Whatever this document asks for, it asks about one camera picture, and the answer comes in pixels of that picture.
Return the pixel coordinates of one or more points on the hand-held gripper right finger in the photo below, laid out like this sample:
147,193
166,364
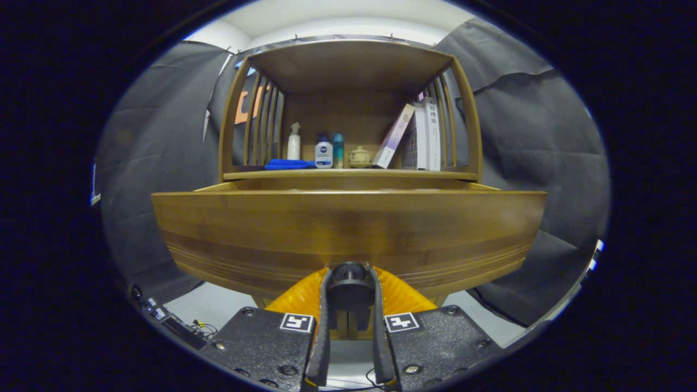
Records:
381,354

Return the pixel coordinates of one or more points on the white lotion bottle blue cap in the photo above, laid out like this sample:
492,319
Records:
323,155

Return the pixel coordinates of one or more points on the blue folded cloth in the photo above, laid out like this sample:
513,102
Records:
288,164

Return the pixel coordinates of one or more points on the wooden countertop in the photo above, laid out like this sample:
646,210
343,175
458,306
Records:
348,173

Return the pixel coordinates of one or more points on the purple and white book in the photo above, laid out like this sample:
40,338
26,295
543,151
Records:
393,136

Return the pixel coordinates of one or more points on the beige ceramic lidded cup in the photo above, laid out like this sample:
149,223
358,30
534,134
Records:
359,158

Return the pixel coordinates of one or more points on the black power strip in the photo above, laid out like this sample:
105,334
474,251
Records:
179,329

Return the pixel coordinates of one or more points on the white book with black lettering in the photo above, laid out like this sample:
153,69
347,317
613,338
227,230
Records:
434,141

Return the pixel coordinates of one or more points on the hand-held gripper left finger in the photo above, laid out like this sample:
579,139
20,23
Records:
321,348

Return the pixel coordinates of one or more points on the white spray bottle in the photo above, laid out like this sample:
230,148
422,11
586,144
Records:
293,147

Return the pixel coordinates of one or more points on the plain white book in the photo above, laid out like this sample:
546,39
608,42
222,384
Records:
422,141

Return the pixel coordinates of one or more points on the wooden cabinet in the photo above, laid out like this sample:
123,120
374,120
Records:
348,65

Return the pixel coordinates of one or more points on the dark patterned book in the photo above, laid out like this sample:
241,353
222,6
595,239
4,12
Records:
409,147

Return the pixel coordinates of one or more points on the teal bottle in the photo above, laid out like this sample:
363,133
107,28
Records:
338,152

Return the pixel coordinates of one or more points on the wooden drawer with black knob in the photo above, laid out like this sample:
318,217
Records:
348,228

